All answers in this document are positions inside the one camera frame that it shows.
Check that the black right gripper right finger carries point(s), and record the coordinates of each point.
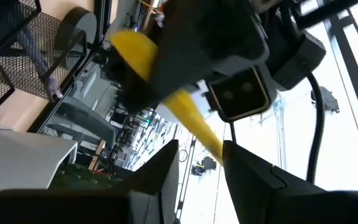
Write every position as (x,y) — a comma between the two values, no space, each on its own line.
(250,186)

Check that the lilac pen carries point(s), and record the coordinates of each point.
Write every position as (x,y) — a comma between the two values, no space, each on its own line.
(53,88)

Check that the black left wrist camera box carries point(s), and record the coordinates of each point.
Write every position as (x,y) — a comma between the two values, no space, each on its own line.
(241,93)

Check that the white globe table lamp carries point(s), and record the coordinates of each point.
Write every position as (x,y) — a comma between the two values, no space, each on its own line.
(85,25)

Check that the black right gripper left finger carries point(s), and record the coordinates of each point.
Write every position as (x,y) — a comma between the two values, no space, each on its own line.
(157,186)

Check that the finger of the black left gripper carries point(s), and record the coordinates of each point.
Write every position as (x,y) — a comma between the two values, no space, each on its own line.
(132,90)

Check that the white angular plant pot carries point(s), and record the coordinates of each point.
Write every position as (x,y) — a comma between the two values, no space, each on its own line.
(17,155)

